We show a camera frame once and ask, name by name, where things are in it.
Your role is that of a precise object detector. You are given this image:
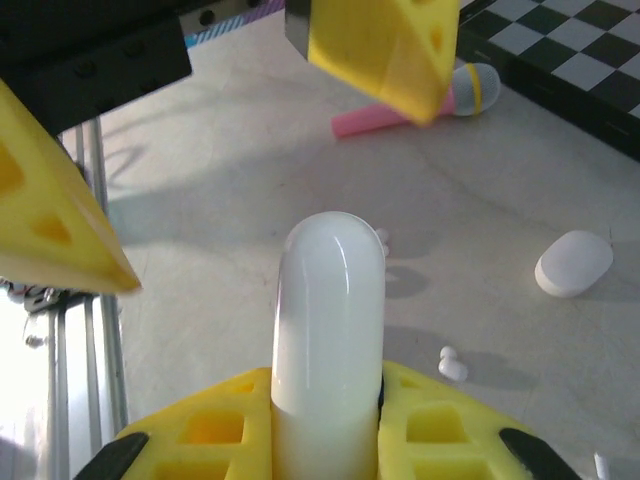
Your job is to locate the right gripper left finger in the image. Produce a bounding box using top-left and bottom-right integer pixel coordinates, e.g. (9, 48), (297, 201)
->
(72, 367), (274, 480)

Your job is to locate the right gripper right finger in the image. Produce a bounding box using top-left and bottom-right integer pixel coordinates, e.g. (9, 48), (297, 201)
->
(377, 360), (584, 480)

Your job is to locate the white rounded square earbud case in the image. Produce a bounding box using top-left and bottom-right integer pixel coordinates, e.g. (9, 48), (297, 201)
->
(269, 210), (387, 480)

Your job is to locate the white oval earbud case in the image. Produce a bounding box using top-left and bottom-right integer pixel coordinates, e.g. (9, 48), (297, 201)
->
(533, 228), (615, 300)

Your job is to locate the black white chessboard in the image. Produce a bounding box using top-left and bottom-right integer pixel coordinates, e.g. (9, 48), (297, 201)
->
(457, 0), (640, 164)

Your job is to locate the long slotted aluminium rail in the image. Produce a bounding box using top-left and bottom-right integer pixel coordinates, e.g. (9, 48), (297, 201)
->
(47, 113), (130, 480)

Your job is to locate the aluminium side rail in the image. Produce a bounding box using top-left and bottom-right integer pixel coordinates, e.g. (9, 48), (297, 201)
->
(180, 0), (289, 36)

